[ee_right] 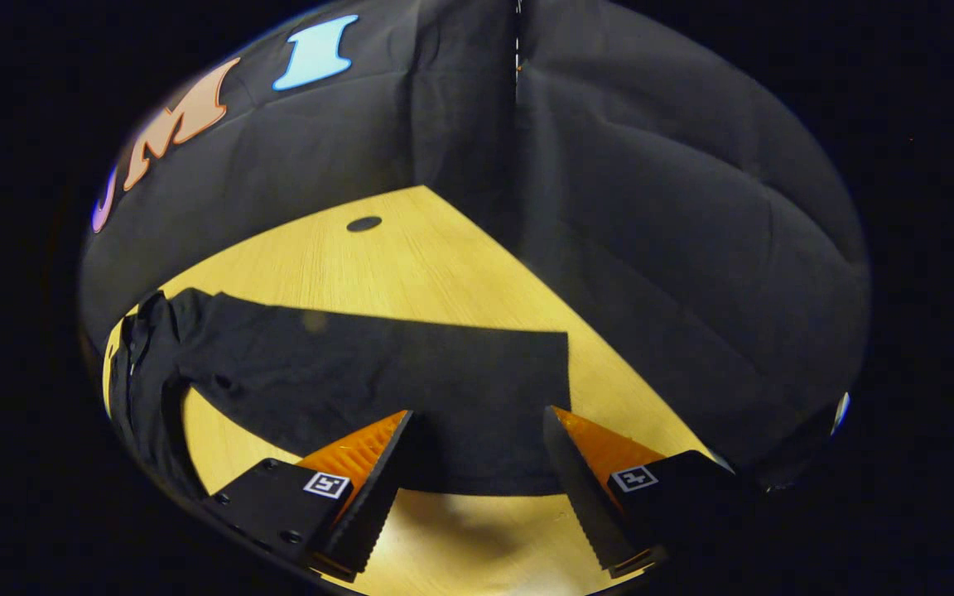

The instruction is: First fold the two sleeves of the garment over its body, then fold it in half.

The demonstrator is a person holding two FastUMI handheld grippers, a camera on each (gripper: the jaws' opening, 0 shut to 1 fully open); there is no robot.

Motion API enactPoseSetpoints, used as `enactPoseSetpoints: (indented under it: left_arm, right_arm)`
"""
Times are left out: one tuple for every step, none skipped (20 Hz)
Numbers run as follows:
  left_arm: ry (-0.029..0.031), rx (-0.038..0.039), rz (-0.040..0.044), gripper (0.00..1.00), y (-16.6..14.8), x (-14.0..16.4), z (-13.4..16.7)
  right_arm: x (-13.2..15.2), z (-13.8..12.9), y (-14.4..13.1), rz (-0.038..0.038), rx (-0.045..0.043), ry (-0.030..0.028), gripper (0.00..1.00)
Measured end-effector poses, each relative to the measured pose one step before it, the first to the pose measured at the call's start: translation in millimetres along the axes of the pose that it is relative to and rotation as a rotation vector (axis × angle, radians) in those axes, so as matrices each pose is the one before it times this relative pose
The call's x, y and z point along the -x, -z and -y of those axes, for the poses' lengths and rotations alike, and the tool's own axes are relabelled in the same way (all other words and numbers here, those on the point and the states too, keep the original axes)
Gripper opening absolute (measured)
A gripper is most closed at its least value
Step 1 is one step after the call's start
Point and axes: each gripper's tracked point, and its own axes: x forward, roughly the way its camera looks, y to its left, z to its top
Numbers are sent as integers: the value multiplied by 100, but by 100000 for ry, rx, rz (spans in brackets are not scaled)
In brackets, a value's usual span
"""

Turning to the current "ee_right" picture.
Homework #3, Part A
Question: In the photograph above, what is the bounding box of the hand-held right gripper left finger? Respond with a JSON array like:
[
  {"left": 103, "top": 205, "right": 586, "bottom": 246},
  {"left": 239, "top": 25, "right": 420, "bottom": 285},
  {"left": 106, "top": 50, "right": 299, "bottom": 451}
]
[{"left": 204, "top": 410, "right": 416, "bottom": 584}]

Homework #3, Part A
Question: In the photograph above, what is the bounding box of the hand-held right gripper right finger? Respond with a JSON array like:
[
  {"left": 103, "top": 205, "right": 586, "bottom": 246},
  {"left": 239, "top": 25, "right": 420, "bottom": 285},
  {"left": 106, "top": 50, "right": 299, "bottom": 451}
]
[{"left": 543, "top": 405, "right": 755, "bottom": 579}]

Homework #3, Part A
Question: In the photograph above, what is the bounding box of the black button shirt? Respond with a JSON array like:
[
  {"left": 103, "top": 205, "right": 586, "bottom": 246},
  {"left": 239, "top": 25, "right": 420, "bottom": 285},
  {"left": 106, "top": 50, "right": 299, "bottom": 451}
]
[{"left": 104, "top": 287, "right": 571, "bottom": 502}]

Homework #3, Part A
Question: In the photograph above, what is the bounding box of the black backdrop cloth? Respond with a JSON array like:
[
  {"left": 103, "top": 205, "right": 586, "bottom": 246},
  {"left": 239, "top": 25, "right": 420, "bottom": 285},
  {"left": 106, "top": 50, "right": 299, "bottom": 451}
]
[{"left": 79, "top": 0, "right": 871, "bottom": 489}]

